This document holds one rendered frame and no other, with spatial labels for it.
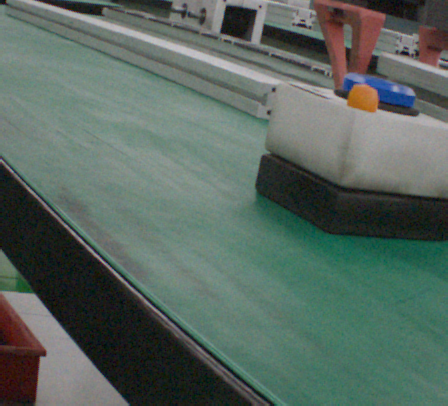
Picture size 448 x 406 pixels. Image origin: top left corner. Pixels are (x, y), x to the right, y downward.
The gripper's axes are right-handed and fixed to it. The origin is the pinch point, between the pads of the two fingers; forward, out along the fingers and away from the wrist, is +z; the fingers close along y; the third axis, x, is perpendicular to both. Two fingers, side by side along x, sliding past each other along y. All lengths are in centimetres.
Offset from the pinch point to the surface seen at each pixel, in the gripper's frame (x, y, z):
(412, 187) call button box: -20.8, -12.4, 1.9
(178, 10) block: 104, 27, 0
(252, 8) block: 89, 34, -3
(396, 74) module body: -7.1, -5.0, -2.7
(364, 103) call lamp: -20.5, -16.2, -1.7
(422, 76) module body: -10.0, -4.9, -3.1
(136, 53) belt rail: 45.5, -1.7, 3.4
